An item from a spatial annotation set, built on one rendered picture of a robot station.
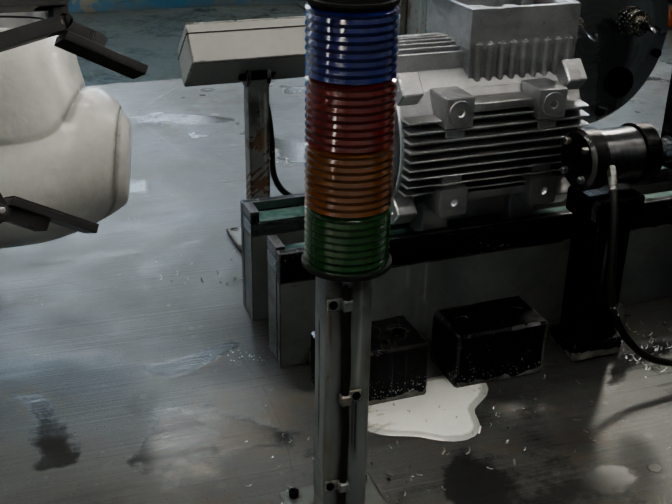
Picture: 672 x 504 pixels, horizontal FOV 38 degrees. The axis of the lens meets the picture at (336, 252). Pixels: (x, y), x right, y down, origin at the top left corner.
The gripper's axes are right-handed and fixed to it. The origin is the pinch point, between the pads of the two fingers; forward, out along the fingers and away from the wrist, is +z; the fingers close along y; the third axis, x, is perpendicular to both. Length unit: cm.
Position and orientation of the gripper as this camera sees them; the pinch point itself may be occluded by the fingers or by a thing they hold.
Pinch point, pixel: (104, 145)
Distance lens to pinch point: 81.5
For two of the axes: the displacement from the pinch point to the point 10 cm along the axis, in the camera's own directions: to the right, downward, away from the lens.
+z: 8.1, 3.0, 5.1
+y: -2.6, 9.5, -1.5
